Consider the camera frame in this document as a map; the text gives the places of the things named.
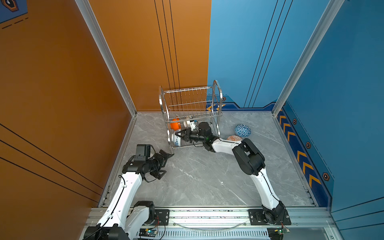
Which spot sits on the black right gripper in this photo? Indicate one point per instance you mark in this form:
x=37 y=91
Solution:
x=188 y=134

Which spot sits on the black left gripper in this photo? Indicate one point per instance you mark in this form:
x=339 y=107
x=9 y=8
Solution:
x=162 y=160

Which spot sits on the blue white floral bowl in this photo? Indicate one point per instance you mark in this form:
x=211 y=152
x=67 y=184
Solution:
x=176 y=139

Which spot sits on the orange plastic bowl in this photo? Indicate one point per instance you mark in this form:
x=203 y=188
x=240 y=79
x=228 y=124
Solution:
x=175 y=124

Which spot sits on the red patterned ceramic bowl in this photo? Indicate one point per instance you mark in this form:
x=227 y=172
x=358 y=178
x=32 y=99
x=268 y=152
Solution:
x=234 y=138

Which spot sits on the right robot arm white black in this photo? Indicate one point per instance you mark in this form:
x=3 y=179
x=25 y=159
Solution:
x=250 y=160

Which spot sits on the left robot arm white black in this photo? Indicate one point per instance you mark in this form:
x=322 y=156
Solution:
x=119 y=222

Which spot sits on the steel two-tier dish rack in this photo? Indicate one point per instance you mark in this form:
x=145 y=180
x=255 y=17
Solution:
x=201 y=104

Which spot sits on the dark blue patterned bowl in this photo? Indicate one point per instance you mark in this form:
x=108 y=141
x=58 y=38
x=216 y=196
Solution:
x=243 y=131

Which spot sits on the green circuit board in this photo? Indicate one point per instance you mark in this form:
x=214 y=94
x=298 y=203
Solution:
x=147 y=233

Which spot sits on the small right circuit board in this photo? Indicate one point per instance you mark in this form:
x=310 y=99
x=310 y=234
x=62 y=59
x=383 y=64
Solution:
x=282 y=231

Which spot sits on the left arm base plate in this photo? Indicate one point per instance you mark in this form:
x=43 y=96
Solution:
x=158 y=216

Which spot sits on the aluminium front rail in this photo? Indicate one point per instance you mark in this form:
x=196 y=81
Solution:
x=232 y=223

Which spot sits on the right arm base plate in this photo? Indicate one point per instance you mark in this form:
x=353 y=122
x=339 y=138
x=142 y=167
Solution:
x=260 y=217

